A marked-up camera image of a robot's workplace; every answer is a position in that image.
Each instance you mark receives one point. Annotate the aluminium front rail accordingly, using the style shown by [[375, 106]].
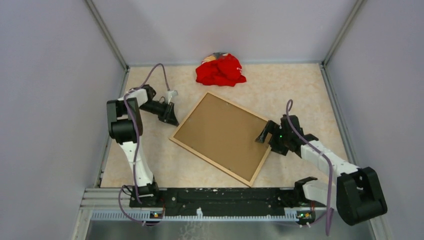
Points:
[[111, 203]]

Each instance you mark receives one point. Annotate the wooden picture frame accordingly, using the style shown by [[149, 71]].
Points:
[[222, 139]]

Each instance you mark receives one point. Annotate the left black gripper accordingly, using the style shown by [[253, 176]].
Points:
[[168, 115]]

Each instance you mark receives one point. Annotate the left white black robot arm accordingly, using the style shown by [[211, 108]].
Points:
[[125, 126]]

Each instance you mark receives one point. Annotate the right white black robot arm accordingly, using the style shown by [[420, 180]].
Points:
[[354, 192]]

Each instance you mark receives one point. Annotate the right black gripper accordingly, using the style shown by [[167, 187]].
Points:
[[273, 128]]

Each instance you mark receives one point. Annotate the red crumpled cloth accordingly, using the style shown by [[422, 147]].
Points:
[[220, 69]]

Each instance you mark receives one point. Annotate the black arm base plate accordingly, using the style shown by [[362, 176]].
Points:
[[224, 202]]

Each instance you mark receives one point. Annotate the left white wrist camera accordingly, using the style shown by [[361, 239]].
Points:
[[169, 95]]

